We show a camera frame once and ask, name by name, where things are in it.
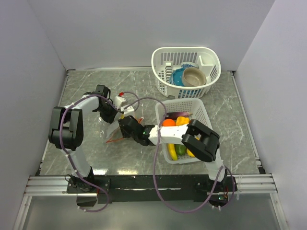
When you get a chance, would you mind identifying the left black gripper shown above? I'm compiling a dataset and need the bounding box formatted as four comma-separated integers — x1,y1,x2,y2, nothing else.
96,101,120,124

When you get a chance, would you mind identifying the clear zip top bag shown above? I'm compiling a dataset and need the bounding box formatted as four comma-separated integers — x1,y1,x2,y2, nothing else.
105,115,144,144

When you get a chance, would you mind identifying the fake dark purple eggplant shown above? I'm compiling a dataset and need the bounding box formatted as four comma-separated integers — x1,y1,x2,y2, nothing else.
165,112,193,120

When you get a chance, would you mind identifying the fake yellow banana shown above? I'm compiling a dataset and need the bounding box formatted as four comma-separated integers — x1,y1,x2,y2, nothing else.
167,143,177,161

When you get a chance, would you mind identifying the fake yellow bell pepper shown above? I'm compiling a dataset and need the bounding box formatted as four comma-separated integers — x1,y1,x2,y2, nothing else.
176,116,190,126

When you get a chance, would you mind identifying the fake green orange mango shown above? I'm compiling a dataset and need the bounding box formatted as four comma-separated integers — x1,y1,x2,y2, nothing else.
175,144,187,156

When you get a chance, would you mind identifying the white perforated tray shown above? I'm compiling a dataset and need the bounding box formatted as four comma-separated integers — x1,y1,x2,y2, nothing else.
155,98,213,164

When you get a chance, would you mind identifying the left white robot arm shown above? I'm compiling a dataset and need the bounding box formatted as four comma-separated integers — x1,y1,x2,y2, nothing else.
48,85,118,193

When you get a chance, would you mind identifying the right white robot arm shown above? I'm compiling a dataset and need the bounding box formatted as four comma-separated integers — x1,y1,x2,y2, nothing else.
118,115,227,191

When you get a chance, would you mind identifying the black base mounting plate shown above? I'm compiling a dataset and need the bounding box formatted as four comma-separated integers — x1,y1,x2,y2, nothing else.
67,174,237,207

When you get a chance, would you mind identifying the blue ceramic plate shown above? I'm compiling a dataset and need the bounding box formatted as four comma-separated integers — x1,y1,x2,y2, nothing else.
169,68,185,87

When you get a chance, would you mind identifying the white dish rack basket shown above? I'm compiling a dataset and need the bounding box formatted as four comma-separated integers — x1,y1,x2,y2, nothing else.
151,47,221,99

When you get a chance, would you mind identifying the beige ceramic bowl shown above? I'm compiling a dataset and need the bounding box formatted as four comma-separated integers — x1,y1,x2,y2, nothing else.
182,67,207,87

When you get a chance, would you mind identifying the blue patterned white dish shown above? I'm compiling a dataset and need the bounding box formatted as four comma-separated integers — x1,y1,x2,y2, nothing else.
180,62,199,69

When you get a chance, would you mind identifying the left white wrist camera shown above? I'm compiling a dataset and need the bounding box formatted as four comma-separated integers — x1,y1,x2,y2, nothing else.
113,92,126,109

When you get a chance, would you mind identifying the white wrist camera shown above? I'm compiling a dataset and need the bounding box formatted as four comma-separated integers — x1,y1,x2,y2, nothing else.
113,92,126,109
120,106,135,119

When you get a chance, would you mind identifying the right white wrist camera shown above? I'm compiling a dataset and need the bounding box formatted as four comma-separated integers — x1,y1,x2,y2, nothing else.
120,106,135,119

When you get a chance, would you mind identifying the aluminium frame rail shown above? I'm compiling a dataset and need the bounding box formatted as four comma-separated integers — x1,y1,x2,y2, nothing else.
24,174,278,196

